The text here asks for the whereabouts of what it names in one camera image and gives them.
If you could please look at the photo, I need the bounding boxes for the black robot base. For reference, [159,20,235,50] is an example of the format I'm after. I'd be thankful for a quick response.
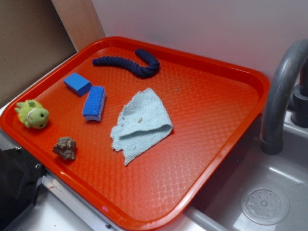
[0,147,44,231]

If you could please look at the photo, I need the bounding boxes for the green plush animal toy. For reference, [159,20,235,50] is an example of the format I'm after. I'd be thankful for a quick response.
[14,100,49,129]

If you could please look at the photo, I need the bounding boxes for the light blue cloth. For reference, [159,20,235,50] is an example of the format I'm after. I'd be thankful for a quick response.
[110,88,173,166]

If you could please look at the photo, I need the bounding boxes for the red plastic tray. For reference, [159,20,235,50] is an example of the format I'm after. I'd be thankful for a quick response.
[0,37,270,231]

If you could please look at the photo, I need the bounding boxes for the blue white sponge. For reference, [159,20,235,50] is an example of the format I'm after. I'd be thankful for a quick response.
[82,86,106,121]

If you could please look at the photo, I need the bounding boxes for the blue rectangular block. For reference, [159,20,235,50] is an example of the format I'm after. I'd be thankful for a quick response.
[64,73,92,96]

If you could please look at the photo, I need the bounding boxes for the brown rock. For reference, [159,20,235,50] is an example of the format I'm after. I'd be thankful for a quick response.
[52,137,77,161]

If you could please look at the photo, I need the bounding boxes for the grey toy sink basin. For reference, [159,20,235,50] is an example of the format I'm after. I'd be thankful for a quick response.
[185,119,308,231]

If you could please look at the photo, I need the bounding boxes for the grey toy faucet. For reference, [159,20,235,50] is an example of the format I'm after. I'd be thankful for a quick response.
[260,38,308,155]

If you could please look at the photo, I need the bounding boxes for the brown cardboard panel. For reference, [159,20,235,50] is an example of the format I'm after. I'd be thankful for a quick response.
[0,0,105,106]

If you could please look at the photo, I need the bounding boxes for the dark blue twisted rope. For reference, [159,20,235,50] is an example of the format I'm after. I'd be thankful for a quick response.
[92,49,160,79]

